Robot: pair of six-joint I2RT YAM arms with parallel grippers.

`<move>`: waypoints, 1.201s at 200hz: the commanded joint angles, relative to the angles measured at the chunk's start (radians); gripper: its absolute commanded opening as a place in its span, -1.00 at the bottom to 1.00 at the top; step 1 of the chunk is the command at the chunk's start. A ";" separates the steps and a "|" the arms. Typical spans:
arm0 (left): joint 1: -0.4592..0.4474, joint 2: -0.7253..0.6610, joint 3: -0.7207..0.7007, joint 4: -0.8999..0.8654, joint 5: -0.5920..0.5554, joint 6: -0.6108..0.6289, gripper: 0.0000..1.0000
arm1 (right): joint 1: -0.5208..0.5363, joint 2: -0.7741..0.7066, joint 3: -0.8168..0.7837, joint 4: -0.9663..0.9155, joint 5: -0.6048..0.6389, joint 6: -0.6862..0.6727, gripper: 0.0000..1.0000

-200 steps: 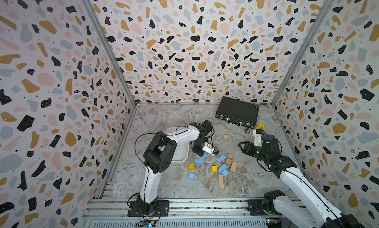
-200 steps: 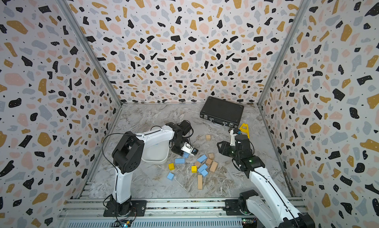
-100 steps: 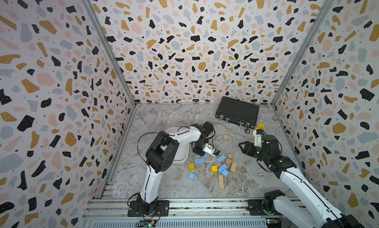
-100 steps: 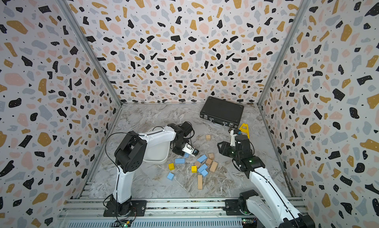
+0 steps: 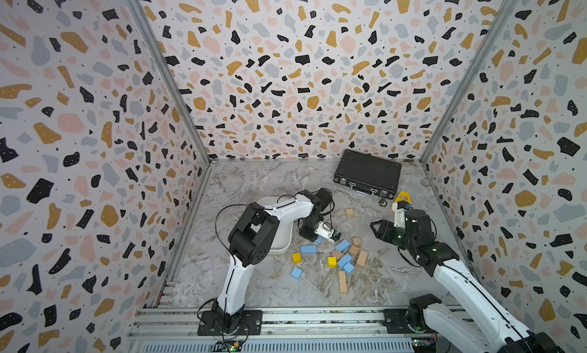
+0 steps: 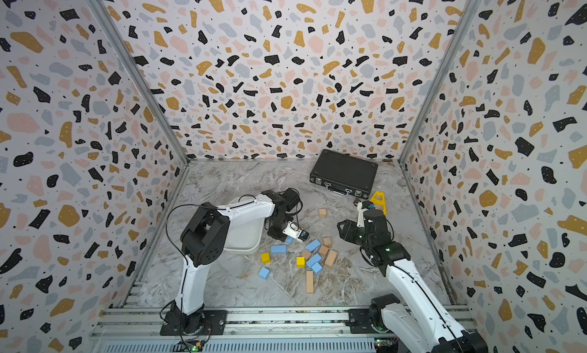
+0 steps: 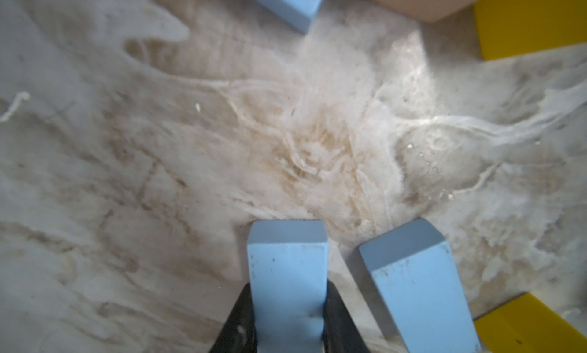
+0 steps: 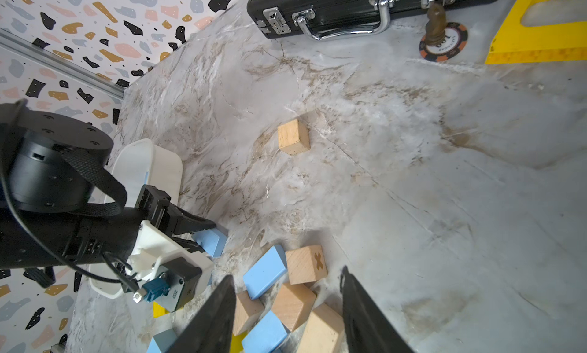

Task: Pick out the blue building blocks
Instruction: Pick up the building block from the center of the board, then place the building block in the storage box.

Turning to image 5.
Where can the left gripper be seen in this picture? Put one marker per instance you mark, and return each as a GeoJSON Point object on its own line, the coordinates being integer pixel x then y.
{"type": "Point", "coordinates": [306, 234]}

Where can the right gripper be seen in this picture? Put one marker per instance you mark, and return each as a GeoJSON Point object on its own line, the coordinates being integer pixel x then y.
{"type": "Point", "coordinates": [385, 228]}

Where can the white rectangular tray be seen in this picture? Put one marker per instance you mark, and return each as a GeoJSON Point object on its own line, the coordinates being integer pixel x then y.
{"type": "Point", "coordinates": [283, 235]}

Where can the blue cube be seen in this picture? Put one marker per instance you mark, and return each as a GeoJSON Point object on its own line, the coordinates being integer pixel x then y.
{"type": "Point", "coordinates": [296, 273]}

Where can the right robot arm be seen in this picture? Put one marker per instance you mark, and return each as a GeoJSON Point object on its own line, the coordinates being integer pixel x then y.
{"type": "Point", "coordinates": [493, 329]}

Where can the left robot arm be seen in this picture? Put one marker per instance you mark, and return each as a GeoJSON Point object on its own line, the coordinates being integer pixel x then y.
{"type": "Point", "coordinates": [251, 239]}

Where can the yellow cube left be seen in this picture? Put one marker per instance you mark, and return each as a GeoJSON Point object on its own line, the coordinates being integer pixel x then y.
{"type": "Point", "coordinates": [297, 258]}

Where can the yellow cube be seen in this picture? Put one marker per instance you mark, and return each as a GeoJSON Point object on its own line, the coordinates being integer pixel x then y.
{"type": "Point", "coordinates": [297, 258]}
{"type": "Point", "coordinates": [331, 262]}

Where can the yellow plastic triangle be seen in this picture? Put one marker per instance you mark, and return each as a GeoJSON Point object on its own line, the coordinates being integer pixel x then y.
{"type": "Point", "coordinates": [403, 196]}

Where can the yellow cube center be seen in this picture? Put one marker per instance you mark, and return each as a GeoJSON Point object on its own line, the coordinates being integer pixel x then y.
{"type": "Point", "coordinates": [331, 262]}

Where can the blue block lower long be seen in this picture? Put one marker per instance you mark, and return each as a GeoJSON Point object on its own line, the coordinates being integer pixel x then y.
{"type": "Point", "coordinates": [344, 260]}

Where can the wooden cube middle pile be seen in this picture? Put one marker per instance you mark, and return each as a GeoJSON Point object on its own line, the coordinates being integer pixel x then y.
{"type": "Point", "coordinates": [353, 251]}

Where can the small blue block lower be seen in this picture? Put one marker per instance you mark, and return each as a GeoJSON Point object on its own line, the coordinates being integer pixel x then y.
{"type": "Point", "coordinates": [348, 268]}

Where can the long wooden block front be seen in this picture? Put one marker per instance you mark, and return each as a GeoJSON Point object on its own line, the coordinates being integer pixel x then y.
{"type": "Point", "coordinates": [342, 282]}

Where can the wooden block right pile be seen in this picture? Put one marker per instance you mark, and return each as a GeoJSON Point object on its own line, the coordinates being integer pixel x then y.
{"type": "Point", "coordinates": [362, 258]}

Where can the black briefcase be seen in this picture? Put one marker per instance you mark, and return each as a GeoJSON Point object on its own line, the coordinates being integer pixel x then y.
{"type": "Point", "coordinates": [367, 174]}

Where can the green lit circuit board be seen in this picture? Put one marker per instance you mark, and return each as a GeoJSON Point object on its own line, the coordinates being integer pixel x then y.
{"type": "Point", "coordinates": [227, 346]}

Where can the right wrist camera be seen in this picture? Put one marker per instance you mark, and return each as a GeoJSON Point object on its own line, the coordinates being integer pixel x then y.
{"type": "Point", "coordinates": [399, 209]}

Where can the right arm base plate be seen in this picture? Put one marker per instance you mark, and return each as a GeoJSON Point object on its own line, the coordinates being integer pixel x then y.
{"type": "Point", "coordinates": [404, 321]}

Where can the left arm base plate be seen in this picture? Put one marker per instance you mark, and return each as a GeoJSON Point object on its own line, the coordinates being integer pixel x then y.
{"type": "Point", "coordinates": [244, 323]}

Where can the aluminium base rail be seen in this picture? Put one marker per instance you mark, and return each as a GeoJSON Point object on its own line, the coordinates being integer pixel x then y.
{"type": "Point", "coordinates": [284, 329]}

